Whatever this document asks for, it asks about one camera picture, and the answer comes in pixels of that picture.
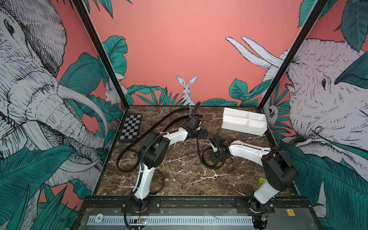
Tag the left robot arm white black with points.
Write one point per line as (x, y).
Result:
(154, 149)

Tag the left black frame post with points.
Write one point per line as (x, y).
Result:
(90, 28)

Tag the black frame post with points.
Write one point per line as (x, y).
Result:
(313, 15)
(90, 28)

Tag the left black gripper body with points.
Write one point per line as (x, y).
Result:
(199, 134)

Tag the white round knob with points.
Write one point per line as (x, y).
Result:
(99, 218)

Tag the green yellow striped block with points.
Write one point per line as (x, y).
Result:
(261, 181)

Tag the white slotted cable duct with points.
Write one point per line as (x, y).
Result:
(173, 220)

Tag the black white checkerboard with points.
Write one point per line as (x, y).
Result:
(131, 128)

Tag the right black frame post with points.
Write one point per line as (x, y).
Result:
(313, 15)

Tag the long black belt s-curved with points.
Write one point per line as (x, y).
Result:
(205, 157)

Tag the orange label sticker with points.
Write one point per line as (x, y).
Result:
(290, 212)

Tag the white foam storage box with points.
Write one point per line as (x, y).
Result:
(244, 121)

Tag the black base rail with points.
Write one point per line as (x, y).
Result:
(156, 204)

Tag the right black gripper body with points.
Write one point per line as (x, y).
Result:
(216, 156)

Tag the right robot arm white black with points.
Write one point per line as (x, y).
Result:
(279, 169)

